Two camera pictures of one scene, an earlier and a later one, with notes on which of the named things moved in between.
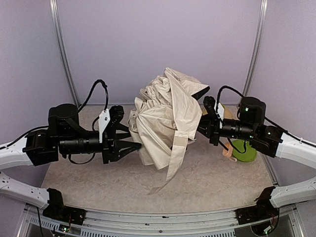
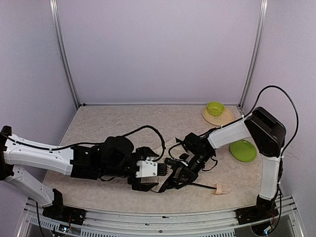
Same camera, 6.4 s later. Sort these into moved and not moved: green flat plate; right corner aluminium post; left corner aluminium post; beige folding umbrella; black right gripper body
Moved: beige folding umbrella; black right gripper body
Not moved: green flat plate; right corner aluminium post; left corner aluminium post
